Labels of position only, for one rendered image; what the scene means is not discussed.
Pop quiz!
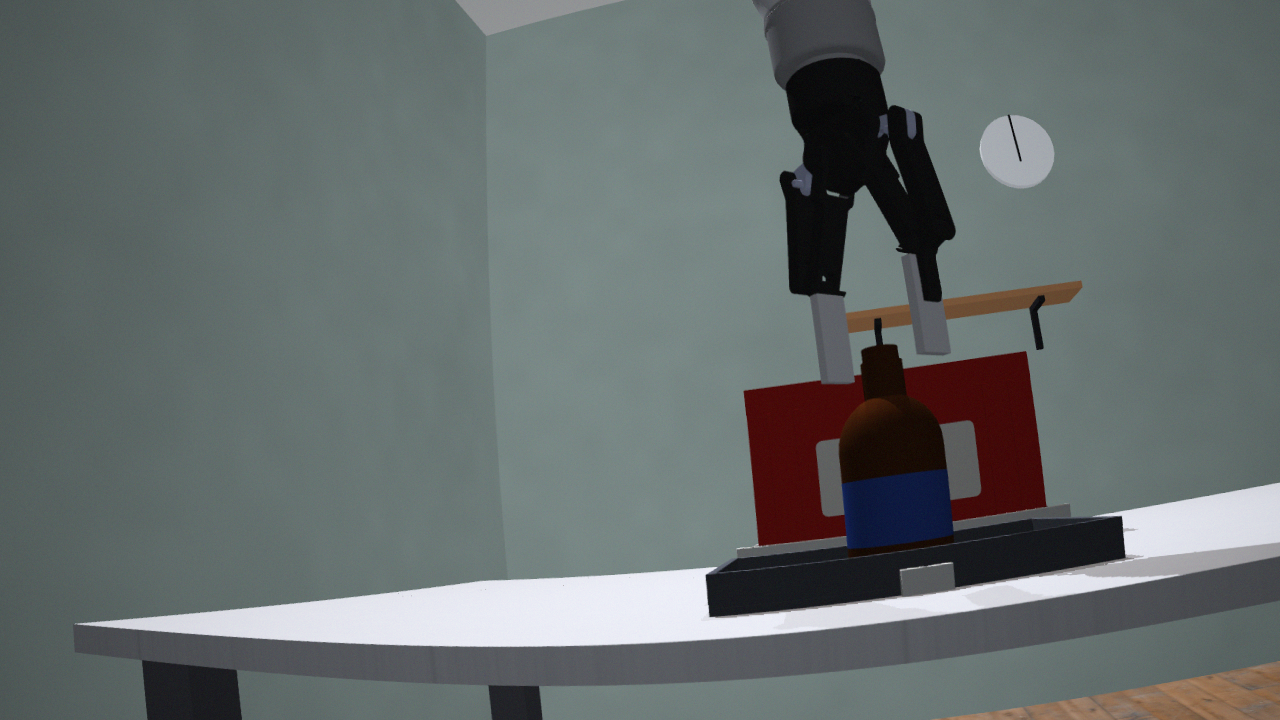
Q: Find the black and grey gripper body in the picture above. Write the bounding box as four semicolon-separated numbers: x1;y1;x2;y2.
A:
786;58;890;195

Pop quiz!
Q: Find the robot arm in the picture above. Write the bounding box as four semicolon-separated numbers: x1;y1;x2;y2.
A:
753;0;884;91

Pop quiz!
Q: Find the brown glass bottle with blue label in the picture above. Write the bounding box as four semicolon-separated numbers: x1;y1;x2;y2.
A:
838;345;954;559

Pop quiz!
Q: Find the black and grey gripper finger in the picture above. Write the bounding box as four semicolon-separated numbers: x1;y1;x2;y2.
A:
780;145;855;384
835;105;956;356

